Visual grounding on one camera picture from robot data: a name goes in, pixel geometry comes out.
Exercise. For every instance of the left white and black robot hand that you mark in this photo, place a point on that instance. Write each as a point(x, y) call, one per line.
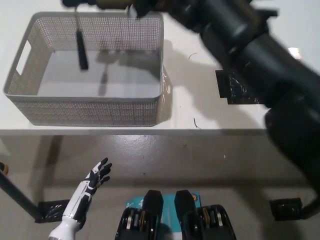
point(87, 190)

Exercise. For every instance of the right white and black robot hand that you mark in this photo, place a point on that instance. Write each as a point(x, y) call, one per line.
point(150, 7)

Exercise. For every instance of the bronze and black camera tripod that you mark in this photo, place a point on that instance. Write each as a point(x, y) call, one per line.
point(82, 50)

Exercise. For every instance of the black tape patch on desk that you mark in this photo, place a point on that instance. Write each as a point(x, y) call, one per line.
point(230, 87)

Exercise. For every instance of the black metal table leg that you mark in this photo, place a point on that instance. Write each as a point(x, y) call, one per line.
point(312, 207)
point(17, 195)

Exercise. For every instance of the grey perforated plastic basket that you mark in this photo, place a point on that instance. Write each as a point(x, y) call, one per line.
point(100, 110)

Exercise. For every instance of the small orange and black object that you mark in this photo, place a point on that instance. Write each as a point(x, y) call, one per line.
point(4, 168)

